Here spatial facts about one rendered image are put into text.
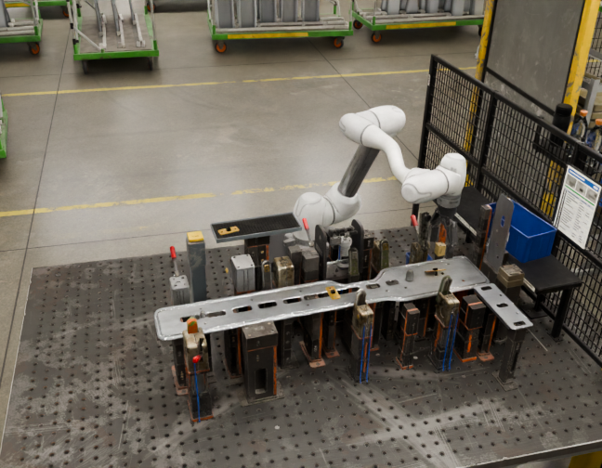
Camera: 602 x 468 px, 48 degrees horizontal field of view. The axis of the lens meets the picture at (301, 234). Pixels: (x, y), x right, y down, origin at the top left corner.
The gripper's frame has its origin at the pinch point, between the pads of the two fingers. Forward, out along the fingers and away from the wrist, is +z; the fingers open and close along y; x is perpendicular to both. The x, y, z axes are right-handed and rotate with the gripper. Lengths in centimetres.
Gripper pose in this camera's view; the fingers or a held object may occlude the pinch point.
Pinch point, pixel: (441, 247)
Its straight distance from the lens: 282.7
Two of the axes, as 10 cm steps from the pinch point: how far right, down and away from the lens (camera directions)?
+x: 9.5, -1.4, 2.7
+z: -0.2, 8.6, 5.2
